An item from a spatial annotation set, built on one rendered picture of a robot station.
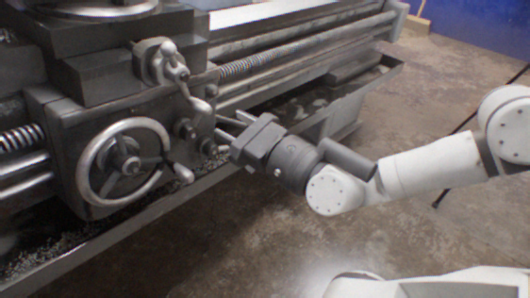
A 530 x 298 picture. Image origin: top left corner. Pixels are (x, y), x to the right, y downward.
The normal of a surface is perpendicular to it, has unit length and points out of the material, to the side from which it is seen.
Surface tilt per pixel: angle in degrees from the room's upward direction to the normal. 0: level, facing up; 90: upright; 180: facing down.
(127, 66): 90
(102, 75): 90
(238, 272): 0
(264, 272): 0
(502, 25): 90
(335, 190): 61
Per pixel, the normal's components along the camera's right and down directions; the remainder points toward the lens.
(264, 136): -0.12, -0.60
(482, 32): -0.65, 0.38
